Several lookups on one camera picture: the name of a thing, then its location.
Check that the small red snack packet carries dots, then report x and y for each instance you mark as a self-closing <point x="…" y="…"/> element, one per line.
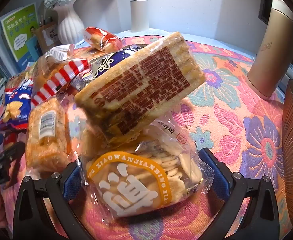
<point x="99" y="36"/>

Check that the rice cracker pack red print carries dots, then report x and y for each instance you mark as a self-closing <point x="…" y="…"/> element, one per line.
<point x="141" y="85"/>

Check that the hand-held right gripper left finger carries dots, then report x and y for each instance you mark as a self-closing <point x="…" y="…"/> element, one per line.
<point x="71" y="181"/>

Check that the rice cracker pack barcode label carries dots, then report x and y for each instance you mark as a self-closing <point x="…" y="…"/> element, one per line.
<point x="46" y="142"/>

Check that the round cracker bag orange label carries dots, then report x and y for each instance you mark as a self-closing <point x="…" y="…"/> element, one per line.
<point x="136" y="172"/>

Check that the white ribbed vase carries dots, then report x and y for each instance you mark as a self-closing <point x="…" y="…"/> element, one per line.
<point x="69" y="27"/>

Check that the white desk lamp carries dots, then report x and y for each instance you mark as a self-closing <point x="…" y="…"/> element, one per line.
<point x="139" y="15"/>

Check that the dark blue snack bag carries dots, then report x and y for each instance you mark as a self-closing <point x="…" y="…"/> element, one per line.
<point x="104" y="63"/>

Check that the floral woven cloth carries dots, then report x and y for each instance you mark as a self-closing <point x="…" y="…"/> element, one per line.
<point x="224" y="120"/>

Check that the brown pen holder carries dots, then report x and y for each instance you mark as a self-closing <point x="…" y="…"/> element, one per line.
<point x="47" y="37"/>

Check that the green cover book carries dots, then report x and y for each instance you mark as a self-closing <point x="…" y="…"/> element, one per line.
<point x="19" y="32"/>

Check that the pens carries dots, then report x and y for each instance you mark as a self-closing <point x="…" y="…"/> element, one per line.
<point x="46" y="22"/>

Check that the blue chips packet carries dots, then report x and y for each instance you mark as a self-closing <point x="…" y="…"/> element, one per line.
<point x="11" y="107"/>

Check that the gold thermos bottle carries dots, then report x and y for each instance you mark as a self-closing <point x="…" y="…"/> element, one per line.
<point x="274" y="50"/>

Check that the black monitor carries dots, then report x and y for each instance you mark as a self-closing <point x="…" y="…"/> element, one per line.
<point x="265" y="12"/>

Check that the small blue book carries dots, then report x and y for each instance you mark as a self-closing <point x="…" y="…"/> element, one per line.
<point x="35" y="50"/>

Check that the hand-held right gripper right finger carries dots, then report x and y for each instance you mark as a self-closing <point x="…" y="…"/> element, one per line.
<point x="215" y="172"/>

